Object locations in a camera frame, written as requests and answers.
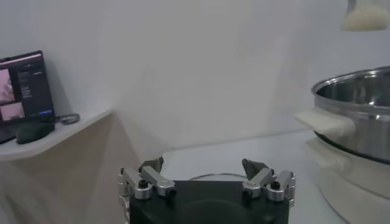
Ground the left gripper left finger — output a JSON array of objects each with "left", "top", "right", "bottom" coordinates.
[{"left": 118, "top": 156, "right": 177, "bottom": 201}]

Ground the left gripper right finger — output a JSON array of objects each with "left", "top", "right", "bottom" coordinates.
[{"left": 241, "top": 158, "right": 297, "bottom": 208}]

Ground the white steamed baozi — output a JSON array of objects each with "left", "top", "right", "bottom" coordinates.
[{"left": 340, "top": 0, "right": 390, "bottom": 32}]

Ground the glass pot lid cream handle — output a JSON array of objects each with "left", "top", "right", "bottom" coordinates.
[{"left": 188, "top": 172, "right": 249, "bottom": 182}]

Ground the stainless steel steamer pot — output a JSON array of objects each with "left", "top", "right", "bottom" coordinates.
[{"left": 294, "top": 66, "right": 390, "bottom": 165}]

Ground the white side table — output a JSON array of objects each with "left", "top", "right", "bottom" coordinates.
[{"left": 0, "top": 109, "right": 113, "bottom": 162}]

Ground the cream electric cooker base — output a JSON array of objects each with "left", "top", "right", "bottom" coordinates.
[{"left": 304, "top": 136, "right": 390, "bottom": 224}]

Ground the round grey disc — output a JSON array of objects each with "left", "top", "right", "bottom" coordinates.
[{"left": 57, "top": 113, "right": 81, "bottom": 125}]

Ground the black computer mouse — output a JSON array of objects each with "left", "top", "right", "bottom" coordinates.
[{"left": 15, "top": 121, "right": 55, "bottom": 145}]

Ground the black laptop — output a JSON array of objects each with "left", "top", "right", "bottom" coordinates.
[{"left": 0, "top": 50, "right": 56, "bottom": 144}]

